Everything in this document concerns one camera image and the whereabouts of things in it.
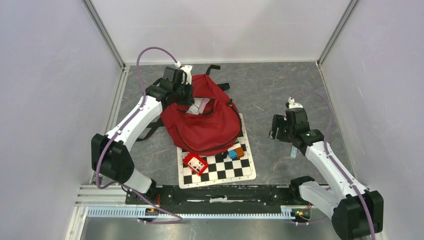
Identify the blue highlighter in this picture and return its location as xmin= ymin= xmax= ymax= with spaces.
xmin=290 ymin=146 xmax=298 ymax=159

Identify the white paper packet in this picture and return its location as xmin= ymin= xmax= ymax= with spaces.
xmin=187 ymin=97 xmax=206 ymax=115

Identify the red backpack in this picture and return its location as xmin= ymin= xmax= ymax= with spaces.
xmin=145 ymin=64 xmax=242 ymax=156

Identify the pink highlighter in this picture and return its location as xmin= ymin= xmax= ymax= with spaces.
xmin=198 ymin=98 xmax=210 ymax=114

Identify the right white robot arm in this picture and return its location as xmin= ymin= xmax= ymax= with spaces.
xmin=269 ymin=107 xmax=384 ymax=240

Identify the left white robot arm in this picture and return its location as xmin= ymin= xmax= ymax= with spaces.
xmin=91 ymin=65 xmax=193 ymax=204

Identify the orange toy block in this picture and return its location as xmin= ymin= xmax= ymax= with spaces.
xmin=232 ymin=147 xmax=245 ymax=159

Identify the blue toy block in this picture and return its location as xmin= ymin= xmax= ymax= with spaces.
xmin=227 ymin=150 xmax=238 ymax=160

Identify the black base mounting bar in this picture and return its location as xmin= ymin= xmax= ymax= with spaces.
xmin=146 ymin=184 xmax=312 ymax=215

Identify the red toy block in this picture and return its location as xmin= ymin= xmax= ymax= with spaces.
xmin=182 ymin=153 xmax=209 ymax=176

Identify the black toy block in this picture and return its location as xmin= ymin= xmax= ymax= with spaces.
xmin=215 ymin=151 xmax=228 ymax=163

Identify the black white chessboard mat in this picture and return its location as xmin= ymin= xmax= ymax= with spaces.
xmin=176 ymin=114 xmax=257 ymax=189

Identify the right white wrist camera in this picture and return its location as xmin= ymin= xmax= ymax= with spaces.
xmin=286 ymin=97 xmax=304 ymax=109

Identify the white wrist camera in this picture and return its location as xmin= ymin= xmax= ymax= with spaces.
xmin=174 ymin=61 xmax=193 ymax=85
xmin=286 ymin=97 xmax=304 ymax=109

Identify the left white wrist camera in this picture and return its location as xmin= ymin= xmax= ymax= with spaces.
xmin=174 ymin=61 xmax=193 ymax=85

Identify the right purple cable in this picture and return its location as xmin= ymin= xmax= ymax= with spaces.
xmin=288 ymin=90 xmax=377 ymax=240

